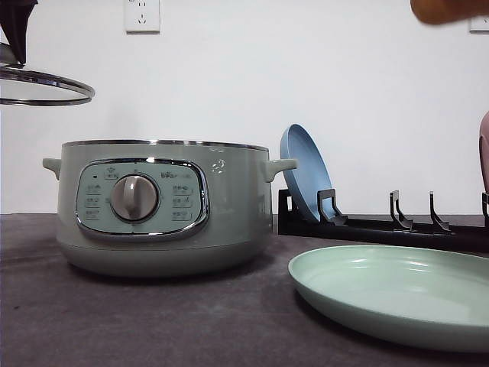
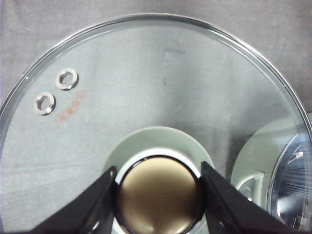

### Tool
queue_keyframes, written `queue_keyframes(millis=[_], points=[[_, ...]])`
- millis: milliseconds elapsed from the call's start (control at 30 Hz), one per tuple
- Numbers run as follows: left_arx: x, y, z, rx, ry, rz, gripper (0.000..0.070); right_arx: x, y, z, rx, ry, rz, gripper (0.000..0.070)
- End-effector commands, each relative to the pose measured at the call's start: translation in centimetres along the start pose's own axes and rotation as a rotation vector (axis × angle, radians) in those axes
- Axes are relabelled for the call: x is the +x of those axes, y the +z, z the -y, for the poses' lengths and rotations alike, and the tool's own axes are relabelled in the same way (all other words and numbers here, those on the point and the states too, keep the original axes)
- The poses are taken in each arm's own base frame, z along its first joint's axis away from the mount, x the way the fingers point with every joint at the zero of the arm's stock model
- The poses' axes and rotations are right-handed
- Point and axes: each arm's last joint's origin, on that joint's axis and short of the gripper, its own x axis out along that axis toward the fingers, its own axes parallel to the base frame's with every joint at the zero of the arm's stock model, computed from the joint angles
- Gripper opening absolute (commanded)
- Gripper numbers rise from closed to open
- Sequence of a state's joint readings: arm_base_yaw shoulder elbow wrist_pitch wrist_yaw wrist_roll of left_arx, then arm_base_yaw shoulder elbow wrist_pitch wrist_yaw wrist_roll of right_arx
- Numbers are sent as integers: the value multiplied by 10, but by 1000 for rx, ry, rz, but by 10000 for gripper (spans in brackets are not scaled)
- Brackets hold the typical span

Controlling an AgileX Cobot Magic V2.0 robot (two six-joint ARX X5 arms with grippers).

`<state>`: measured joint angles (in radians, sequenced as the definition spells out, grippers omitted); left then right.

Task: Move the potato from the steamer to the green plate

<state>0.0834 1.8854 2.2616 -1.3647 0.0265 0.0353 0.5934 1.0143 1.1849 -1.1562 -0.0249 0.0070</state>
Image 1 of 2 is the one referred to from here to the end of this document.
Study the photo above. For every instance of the brown potato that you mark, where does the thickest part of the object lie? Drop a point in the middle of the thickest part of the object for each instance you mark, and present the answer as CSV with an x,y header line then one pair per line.
x,y
446,11

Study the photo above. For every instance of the green plate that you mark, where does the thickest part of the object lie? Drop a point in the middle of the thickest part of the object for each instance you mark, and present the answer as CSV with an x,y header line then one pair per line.
x,y
423,297

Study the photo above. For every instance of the pink plate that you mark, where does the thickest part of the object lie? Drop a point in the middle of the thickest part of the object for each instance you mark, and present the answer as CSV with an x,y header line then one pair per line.
x,y
483,144

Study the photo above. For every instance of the glass pot lid green knob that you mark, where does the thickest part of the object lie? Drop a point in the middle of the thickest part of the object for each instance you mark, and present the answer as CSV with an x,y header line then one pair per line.
x,y
24,86

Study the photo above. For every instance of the white wall socket right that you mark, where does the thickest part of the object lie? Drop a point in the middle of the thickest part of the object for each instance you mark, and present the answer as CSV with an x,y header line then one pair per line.
x,y
479,24

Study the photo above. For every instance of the blue plate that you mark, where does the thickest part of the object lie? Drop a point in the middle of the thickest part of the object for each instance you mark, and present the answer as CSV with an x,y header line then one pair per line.
x,y
311,175

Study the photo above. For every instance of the white wall socket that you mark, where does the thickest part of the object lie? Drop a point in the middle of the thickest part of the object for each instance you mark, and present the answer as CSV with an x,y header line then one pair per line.
x,y
142,17
479,24

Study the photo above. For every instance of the black plate rack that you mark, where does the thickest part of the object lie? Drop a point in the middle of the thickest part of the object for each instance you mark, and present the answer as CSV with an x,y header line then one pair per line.
x,y
399,229

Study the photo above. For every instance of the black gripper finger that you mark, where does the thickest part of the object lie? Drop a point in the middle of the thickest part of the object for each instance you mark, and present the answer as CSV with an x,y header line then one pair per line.
x,y
14,15

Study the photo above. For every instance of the green electric steamer pot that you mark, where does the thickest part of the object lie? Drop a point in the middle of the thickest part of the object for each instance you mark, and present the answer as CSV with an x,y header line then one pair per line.
x,y
163,208

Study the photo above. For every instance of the white wall socket left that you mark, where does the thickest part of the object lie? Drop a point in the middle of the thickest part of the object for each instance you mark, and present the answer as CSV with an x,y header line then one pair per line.
x,y
142,17

